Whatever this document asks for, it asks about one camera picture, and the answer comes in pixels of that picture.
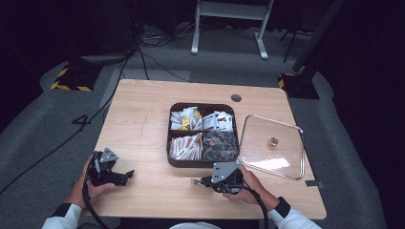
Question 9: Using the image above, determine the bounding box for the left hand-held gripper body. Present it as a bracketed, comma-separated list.
[85, 147, 128, 188]

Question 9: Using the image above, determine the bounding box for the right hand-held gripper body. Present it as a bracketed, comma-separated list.
[209, 160, 245, 196]

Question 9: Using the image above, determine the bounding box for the brown four-compartment box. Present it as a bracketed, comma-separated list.
[165, 102, 241, 169]

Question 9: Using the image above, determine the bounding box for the clear lid with gold knob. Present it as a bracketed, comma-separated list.
[238, 114, 307, 181]

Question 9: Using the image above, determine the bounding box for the person's left hand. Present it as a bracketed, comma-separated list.
[65, 156, 117, 210]

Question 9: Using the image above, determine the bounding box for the person's right hand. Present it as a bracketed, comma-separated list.
[222, 164, 282, 212]

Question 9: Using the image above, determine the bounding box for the pile of dark packets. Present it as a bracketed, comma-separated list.
[202, 130, 240, 161]

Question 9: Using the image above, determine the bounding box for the pile of white brown stick packets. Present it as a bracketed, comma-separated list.
[168, 133, 203, 161]

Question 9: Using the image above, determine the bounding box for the person's white clothing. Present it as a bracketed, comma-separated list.
[169, 221, 222, 229]

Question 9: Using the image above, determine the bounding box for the pile of white dark-print sachets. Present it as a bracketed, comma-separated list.
[202, 110, 235, 133]

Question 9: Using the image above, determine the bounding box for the pile of white yellow packets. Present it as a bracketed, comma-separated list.
[170, 107, 203, 132]

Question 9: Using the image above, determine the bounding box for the grey tape strip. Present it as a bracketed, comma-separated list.
[305, 179, 325, 189]

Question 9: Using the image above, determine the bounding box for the black yellow striped stand base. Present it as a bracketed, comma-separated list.
[50, 62, 103, 94]
[277, 72, 321, 100]

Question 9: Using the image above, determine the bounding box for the dark slanted stand pole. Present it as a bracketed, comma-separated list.
[290, 0, 347, 73]

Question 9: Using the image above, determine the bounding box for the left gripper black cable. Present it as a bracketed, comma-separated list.
[81, 177, 111, 229]

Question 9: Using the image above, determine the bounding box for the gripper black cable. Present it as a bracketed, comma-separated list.
[81, 177, 111, 229]
[242, 184, 270, 229]

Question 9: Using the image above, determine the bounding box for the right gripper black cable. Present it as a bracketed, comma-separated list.
[242, 184, 270, 229]

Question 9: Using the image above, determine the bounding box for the long black floor cable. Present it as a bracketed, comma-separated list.
[0, 52, 137, 196]

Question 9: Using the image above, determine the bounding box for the thin black floor cable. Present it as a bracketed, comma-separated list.
[137, 47, 191, 84]

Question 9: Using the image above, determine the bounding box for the tangle of floor cables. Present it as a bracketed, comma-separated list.
[139, 21, 200, 50]

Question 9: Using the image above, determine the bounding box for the white metal stand frame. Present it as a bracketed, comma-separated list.
[190, 0, 275, 61]

